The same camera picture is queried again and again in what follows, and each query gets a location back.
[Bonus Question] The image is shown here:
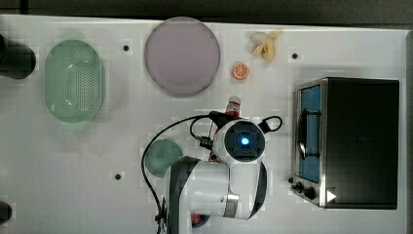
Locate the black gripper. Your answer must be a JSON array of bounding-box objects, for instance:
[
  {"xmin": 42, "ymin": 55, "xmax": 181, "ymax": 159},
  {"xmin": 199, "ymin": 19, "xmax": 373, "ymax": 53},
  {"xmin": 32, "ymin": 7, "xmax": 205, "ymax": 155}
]
[{"xmin": 208, "ymin": 111, "xmax": 238, "ymax": 128}]

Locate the red ketchup bottle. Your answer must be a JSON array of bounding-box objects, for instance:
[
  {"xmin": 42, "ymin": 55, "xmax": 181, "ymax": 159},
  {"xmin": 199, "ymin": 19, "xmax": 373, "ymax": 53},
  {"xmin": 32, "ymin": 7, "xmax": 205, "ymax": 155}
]
[{"xmin": 225, "ymin": 96, "xmax": 241, "ymax": 117}]

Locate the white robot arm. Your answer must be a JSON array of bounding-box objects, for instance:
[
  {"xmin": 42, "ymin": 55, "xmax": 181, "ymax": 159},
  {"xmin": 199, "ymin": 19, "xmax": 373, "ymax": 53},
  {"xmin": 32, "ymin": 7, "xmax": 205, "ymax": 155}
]
[{"xmin": 161, "ymin": 111, "xmax": 271, "ymax": 234}]

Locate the lilac round plate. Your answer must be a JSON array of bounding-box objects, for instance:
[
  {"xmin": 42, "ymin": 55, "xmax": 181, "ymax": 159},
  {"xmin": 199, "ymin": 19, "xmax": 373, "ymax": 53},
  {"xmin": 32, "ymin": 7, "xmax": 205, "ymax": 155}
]
[{"xmin": 144, "ymin": 17, "xmax": 220, "ymax": 97}]

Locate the orange slice toy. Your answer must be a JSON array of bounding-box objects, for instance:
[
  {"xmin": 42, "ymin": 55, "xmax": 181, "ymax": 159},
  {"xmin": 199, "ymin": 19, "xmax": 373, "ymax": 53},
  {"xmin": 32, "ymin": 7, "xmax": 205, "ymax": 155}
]
[{"xmin": 232, "ymin": 62, "xmax": 249, "ymax": 80}]

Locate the green mug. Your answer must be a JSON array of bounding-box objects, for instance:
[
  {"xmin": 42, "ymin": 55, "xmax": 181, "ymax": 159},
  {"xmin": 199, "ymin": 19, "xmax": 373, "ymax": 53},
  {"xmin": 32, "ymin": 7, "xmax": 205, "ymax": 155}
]
[{"xmin": 144, "ymin": 139, "xmax": 183, "ymax": 178}]

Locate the peeled banana toy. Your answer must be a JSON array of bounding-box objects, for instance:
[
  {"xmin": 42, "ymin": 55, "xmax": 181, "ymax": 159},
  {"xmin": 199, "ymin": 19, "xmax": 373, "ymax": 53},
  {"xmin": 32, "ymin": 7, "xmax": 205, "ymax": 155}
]
[{"xmin": 250, "ymin": 28, "xmax": 282, "ymax": 62}]

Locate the silver black toaster oven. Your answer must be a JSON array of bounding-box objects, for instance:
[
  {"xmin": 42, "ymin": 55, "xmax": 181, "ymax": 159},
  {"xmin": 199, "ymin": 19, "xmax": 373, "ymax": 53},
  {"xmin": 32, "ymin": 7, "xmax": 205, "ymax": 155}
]
[{"xmin": 288, "ymin": 77, "xmax": 399, "ymax": 210}]

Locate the green perforated colander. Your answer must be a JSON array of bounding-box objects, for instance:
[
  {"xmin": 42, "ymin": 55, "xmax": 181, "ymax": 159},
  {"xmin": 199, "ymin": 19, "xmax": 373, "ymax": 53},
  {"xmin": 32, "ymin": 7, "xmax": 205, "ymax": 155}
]
[{"xmin": 44, "ymin": 32, "xmax": 105, "ymax": 124}]

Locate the black pot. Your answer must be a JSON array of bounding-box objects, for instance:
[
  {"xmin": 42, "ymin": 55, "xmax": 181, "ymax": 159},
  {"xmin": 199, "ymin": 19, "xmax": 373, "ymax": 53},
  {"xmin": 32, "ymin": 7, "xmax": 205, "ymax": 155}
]
[{"xmin": 0, "ymin": 35, "xmax": 36, "ymax": 80}]

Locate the grey round object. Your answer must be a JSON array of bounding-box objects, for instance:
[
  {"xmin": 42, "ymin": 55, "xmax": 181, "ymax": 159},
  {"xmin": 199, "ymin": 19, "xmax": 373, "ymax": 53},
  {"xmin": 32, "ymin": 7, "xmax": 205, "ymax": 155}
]
[{"xmin": 0, "ymin": 202, "xmax": 13, "ymax": 225}]

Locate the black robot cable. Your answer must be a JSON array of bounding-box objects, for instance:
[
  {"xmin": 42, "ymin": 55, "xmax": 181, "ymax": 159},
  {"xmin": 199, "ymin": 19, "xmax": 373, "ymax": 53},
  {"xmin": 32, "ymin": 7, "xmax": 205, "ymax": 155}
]
[{"xmin": 140, "ymin": 114, "xmax": 283, "ymax": 234}]

